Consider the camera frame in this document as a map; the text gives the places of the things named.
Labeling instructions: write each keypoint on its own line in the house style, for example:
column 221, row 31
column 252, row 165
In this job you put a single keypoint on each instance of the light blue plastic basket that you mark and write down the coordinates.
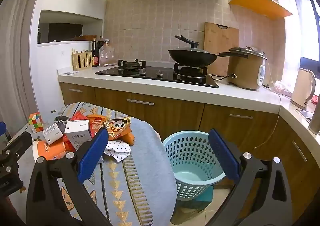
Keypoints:
column 190, row 151

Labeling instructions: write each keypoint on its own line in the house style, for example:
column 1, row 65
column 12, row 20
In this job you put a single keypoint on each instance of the black glass gas stove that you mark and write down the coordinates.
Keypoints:
column 115, row 73

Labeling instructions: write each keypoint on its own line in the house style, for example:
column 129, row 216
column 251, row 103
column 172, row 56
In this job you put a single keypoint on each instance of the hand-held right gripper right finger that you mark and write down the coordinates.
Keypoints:
column 223, row 156

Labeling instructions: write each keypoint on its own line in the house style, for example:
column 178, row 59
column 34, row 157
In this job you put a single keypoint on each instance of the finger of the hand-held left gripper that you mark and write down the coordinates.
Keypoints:
column 21, row 142

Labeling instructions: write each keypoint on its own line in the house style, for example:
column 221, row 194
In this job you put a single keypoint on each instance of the small white carton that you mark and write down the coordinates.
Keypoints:
column 51, row 133

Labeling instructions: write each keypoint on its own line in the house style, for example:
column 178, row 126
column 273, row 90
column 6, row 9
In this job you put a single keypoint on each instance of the tall white carton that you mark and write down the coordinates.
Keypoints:
column 76, row 133

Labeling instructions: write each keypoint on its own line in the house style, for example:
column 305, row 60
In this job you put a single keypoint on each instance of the colourful puzzle cube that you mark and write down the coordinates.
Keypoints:
column 35, row 122

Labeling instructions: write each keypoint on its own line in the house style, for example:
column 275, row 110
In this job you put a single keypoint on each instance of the red plastic wrapper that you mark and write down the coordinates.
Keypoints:
column 78, row 116

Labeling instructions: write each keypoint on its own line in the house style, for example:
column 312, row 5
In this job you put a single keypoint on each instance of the window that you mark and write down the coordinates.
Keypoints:
column 307, row 63

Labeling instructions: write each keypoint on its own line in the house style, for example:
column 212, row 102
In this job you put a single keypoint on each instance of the clear plastic bag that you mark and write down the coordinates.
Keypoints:
column 108, row 55

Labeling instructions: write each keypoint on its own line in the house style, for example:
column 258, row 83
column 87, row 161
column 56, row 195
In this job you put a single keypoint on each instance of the blue patterned tablecloth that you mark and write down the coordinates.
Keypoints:
column 145, row 166

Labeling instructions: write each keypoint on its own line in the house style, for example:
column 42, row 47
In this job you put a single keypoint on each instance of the beige slotted utensil holder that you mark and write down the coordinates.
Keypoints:
column 81, row 62

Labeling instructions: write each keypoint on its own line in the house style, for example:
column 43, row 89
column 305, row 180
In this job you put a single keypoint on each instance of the polka dot white cloth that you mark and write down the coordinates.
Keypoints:
column 117, row 147

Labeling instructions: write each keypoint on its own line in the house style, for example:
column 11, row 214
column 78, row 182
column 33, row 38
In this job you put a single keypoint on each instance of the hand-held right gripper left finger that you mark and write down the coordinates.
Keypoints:
column 91, row 156

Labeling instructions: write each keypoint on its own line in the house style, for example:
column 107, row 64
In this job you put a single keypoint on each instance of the dark soy sauce bottle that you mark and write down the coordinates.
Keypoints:
column 95, row 58

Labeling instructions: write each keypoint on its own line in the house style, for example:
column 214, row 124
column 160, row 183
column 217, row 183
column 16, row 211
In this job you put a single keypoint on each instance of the metal sink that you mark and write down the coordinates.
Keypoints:
column 305, row 113

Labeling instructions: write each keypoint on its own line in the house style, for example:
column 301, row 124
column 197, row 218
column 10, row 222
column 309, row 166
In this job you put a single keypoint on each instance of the red packet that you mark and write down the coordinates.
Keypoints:
column 315, row 100

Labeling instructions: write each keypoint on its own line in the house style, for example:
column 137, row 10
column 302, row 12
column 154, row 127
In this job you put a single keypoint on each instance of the beige electric kettle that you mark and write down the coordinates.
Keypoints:
column 301, row 88

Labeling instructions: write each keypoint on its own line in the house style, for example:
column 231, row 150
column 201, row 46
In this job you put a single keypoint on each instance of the orange paper cup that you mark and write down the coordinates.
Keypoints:
column 53, row 151

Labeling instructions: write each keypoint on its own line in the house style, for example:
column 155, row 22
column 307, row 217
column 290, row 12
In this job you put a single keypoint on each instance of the glass wok lid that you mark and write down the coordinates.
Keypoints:
column 190, row 42

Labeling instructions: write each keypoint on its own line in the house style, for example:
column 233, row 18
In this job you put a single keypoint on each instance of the orange snack packet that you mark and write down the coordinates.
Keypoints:
column 96, row 121

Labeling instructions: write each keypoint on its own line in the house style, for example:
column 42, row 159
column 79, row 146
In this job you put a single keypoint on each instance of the crumpled clear bag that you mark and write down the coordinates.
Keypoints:
column 282, row 88

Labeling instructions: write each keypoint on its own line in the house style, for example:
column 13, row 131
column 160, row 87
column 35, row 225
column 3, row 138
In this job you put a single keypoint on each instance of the wooden cutting board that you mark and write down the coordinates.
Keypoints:
column 220, row 40

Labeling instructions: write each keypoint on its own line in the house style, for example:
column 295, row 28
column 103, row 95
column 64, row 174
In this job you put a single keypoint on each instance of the panda print snack packet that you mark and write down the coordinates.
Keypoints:
column 117, row 127

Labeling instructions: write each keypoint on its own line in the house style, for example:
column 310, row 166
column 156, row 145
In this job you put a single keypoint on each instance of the wooden base cabinet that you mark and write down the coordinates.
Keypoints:
column 175, row 116

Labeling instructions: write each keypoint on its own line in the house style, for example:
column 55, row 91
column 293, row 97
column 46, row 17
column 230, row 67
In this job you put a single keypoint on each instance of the brown rice cooker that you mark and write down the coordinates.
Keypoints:
column 245, row 70

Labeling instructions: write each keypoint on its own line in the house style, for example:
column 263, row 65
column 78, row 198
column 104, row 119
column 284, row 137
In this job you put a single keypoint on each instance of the black wok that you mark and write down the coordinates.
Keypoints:
column 191, row 58

